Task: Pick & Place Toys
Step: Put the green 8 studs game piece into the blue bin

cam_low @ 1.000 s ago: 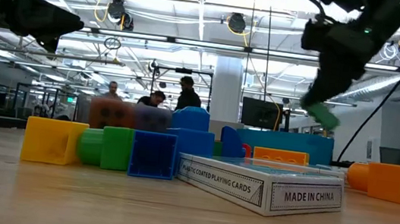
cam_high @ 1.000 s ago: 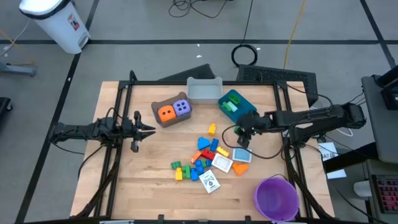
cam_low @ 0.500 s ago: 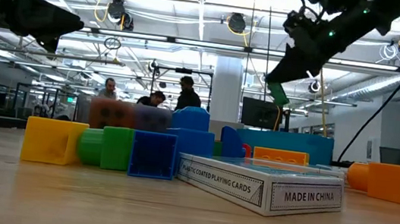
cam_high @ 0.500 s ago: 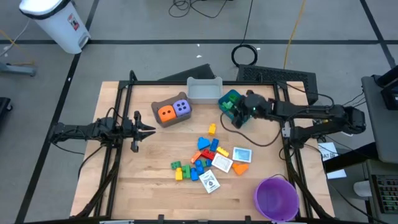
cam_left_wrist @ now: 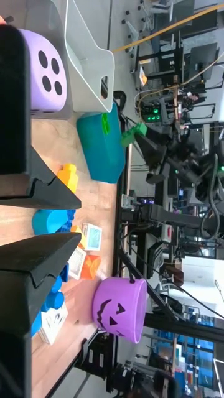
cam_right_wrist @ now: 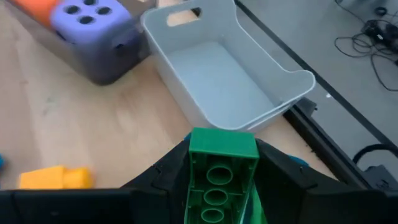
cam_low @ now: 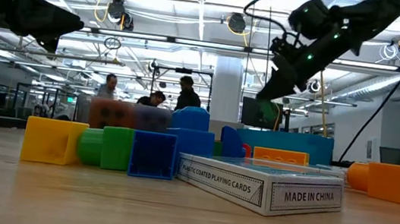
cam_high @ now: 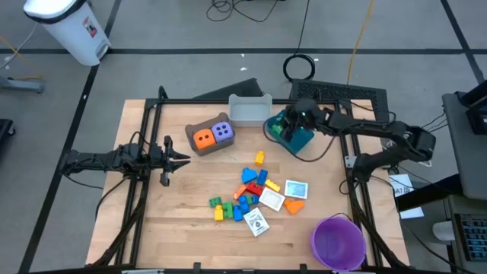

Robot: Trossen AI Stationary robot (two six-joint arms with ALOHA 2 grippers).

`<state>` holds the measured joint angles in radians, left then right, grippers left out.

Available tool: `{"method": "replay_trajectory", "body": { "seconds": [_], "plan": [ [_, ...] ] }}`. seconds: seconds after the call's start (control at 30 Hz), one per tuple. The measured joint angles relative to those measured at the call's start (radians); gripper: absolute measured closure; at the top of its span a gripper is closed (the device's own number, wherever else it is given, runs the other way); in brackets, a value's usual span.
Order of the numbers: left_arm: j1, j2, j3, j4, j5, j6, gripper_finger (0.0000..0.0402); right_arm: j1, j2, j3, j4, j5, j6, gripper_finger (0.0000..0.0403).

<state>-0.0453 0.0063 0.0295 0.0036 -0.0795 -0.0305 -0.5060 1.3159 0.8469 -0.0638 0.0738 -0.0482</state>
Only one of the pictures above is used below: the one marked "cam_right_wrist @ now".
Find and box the light grey plastic bin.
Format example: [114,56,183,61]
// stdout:
[140,0,317,134]

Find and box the dark green long block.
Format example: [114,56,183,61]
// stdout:
[183,127,269,224]

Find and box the small yellow toy block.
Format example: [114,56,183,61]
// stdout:
[17,165,95,190]

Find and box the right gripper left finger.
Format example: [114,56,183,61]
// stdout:
[123,139,193,224]

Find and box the purple foam die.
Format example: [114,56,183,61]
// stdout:
[49,0,140,82]

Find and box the black coiled cable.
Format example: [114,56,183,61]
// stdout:
[353,143,398,170]

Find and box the black tangled floor cable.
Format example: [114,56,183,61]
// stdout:
[334,0,398,93]

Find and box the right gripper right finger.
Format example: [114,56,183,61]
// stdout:
[253,139,315,224]

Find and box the orange foam die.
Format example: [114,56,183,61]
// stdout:
[11,0,62,29]

